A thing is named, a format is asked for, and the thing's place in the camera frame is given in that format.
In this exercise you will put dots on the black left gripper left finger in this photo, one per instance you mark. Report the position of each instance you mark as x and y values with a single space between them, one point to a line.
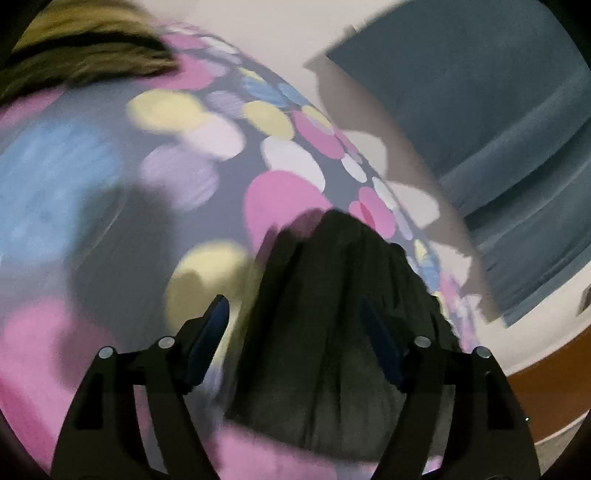
100 437

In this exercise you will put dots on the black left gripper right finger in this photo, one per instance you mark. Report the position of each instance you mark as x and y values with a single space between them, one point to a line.
460 419

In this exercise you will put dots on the black puffer jacket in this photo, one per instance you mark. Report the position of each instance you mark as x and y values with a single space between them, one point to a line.
306 374

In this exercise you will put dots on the brown wooden furniture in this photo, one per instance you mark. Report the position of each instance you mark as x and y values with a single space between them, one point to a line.
555 391

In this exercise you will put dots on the colourful dotted bed cover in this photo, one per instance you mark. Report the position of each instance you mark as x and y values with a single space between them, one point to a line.
126 206

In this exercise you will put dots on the blue curtain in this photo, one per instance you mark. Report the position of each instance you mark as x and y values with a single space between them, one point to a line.
495 98

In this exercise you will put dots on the yellow black striped pillow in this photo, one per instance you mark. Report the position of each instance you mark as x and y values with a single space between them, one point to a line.
74 43

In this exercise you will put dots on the grey wall switch plate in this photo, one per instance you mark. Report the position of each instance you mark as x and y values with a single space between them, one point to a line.
585 300

